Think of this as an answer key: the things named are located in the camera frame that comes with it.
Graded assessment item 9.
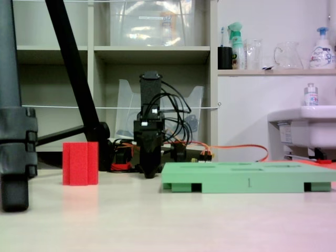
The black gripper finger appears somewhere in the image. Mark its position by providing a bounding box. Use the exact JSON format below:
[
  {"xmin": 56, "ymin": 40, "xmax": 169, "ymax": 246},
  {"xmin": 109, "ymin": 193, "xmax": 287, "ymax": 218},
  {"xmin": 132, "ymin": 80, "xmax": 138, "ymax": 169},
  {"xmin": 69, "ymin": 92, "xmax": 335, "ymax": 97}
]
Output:
[
  {"xmin": 139, "ymin": 145, "xmax": 151, "ymax": 179},
  {"xmin": 150, "ymin": 144, "xmax": 162, "ymax": 179}
]

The red cross columnar block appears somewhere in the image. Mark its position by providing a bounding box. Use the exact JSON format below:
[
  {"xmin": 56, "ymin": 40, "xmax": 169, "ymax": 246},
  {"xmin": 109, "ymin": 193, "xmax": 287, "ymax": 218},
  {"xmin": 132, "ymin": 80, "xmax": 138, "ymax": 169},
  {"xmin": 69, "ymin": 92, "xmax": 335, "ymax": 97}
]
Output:
[{"xmin": 62, "ymin": 141, "xmax": 99, "ymax": 186}]

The green shape hole board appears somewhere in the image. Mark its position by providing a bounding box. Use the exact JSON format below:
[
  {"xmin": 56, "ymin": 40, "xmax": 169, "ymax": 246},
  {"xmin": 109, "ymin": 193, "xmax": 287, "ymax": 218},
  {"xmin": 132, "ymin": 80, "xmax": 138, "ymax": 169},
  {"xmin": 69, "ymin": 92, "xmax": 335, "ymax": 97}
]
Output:
[{"xmin": 160, "ymin": 161, "xmax": 336, "ymax": 194}]

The red black table clamp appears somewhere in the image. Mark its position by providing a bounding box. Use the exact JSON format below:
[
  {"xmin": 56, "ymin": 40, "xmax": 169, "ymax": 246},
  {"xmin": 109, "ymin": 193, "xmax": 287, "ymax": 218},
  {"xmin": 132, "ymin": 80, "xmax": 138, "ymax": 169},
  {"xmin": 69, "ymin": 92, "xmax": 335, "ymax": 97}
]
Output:
[
  {"xmin": 170, "ymin": 141, "xmax": 187, "ymax": 162},
  {"xmin": 110, "ymin": 143, "xmax": 132, "ymax": 172}
]

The clear plastic tray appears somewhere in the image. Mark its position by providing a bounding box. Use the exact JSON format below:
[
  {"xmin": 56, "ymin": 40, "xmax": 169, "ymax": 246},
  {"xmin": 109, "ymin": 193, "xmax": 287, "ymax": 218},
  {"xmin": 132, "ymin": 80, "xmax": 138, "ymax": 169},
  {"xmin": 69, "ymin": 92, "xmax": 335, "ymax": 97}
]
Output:
[{"xmin": 114, "ymin": 78, "xmax": 205, "ymax": 144}]

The circuit board with connectors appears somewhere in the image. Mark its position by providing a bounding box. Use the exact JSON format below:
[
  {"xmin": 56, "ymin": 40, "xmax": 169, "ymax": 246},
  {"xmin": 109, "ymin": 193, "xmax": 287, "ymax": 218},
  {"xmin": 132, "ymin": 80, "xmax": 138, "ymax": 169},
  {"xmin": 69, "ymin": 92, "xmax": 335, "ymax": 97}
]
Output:
[{"xmin": 191, "ymin": 148, "xmax": 215, "ymax": 163}]

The black tripod brace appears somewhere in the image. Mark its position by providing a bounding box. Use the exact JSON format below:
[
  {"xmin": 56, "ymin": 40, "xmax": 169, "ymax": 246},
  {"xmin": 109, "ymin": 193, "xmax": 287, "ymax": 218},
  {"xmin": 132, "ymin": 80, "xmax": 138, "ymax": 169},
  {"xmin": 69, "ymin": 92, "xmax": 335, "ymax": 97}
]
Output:
[{"xmin": 36, "ymin": 125, "xmax": 87, "ymax": 147}]

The beige shelf unit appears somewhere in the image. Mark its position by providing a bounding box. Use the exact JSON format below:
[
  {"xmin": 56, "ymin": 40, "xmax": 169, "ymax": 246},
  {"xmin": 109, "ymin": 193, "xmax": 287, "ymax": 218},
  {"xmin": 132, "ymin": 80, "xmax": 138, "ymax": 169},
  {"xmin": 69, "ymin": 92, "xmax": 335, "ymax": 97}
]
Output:
[{"xmin": 12, "ymin": 0, "xmax": 219, "ymax": 162}]

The clear plastic storage box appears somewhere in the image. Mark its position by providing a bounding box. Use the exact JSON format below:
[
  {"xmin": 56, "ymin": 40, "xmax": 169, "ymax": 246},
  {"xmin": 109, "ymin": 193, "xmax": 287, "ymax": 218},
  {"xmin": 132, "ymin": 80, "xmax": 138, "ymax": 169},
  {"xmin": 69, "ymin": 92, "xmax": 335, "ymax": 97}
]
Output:
[{"xmin": 109, "ymin": 0, "xmax": 196, "ymax": 47}]

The black cup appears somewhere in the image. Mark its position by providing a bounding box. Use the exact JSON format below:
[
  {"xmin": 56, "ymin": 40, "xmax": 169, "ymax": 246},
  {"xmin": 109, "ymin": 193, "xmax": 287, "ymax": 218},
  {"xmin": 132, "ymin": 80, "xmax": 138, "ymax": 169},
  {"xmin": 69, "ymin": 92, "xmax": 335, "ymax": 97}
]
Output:
[{"xmin": 217, "ymin": 46, "xmax": 234, "ymax": 70}]

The green spray bottle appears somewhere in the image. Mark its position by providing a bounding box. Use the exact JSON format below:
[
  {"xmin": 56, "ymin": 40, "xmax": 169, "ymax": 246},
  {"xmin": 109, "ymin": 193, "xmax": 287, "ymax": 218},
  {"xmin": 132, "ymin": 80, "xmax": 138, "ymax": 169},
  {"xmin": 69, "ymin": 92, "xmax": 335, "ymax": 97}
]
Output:
[{"xmin": 227, "ymin": 22, "xmax": 246, "ymax": 70}]

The glass beaker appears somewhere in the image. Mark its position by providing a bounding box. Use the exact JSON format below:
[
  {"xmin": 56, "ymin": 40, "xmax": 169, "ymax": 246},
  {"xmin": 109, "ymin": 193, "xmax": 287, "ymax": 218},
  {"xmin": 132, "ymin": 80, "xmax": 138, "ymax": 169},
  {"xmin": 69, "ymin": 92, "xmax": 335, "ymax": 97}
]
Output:
[{"xmin": 243, "ymin": 38, "xmax": 264, "ymax": 70}]

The grey tripod leg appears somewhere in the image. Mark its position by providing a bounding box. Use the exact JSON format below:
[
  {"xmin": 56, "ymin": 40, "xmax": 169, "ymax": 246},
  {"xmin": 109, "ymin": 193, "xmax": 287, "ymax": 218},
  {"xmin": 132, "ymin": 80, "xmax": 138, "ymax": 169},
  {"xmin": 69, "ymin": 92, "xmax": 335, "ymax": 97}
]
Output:
[{"xmin": 0, "ymin": 0, "xmax": 39, "ymax": 213}]

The white sink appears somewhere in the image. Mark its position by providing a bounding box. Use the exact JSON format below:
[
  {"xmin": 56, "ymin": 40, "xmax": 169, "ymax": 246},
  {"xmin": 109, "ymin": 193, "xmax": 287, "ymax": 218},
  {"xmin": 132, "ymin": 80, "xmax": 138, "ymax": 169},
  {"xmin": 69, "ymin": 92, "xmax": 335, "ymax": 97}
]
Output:
[{"xmin": 267, "ymin": 105, "xmax": 336, "ymax": 161}]

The glass pitcher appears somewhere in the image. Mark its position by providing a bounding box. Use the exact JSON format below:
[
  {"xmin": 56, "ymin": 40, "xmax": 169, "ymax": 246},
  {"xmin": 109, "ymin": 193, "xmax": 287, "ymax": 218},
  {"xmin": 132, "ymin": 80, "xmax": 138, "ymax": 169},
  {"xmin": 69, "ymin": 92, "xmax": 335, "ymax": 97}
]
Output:
[{"xmin": 273, "ymin": 41, "xmax": 305, "ymax": 70}]

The small clear sanitizer bottle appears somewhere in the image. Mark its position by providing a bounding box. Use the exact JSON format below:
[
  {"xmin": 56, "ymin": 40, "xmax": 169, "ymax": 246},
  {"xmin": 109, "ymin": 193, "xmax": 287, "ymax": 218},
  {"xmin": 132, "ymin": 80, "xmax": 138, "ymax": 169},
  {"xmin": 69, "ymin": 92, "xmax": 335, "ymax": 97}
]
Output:
[{"xmin": 303, "ymin": 82, "xmax": 320, "ymax": 107}]

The white pump soap bottle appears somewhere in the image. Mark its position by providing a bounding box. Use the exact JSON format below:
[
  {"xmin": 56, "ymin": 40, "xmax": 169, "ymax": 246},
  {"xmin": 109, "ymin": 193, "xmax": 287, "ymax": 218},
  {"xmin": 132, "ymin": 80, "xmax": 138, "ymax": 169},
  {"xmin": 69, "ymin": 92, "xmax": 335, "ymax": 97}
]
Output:
[{"xmin": 308, "ymin": 26, "xmax": 336, "ymax": 70}]

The black servo wire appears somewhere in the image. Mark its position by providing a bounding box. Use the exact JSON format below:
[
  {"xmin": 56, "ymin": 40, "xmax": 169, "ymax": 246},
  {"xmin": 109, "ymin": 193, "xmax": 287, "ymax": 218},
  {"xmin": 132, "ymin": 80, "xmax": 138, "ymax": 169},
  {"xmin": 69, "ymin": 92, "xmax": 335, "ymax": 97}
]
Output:
[
  {"xmin": 146, "ymin": 91, "xmax": 171, "ymax": 119},
  {"xmin": 160, "ymin": 80, "xmax": 193, "ymax": 144}
]

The black coiled cable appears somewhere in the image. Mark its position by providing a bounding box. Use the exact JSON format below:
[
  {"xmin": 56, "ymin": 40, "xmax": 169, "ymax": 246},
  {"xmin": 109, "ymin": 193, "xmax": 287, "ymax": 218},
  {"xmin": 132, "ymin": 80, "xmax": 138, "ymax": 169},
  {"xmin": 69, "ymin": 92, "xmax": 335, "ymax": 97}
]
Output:
[{"xmin": 182, "ymin": 113, "xmax": 201, "ymax": 135}]

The white cord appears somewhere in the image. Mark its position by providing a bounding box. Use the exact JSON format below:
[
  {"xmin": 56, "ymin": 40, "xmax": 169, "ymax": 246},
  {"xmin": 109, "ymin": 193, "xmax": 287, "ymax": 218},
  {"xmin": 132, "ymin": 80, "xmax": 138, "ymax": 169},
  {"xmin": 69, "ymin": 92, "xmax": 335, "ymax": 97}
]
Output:
[{"xmin": 20, "ymin": 102, "xmax": 223, "ymax": 111}]

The orange wire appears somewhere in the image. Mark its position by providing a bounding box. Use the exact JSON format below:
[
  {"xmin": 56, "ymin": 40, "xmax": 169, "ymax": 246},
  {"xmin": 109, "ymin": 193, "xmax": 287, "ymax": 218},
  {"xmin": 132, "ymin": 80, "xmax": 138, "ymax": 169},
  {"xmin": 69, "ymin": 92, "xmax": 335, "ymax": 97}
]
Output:
[{"xmin": 167, "ymin": 128, "xmax": 269, "ymax": 163}]

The wooden wall shelf board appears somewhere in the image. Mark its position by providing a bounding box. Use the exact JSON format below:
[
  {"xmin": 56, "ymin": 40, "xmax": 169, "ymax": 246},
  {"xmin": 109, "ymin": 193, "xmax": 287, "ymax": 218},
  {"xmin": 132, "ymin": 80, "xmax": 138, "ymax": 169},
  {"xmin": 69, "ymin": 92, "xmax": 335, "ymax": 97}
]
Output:
[{"xmin": 217, "ymin": 68, "xmax": 336, "ymax": 77}]

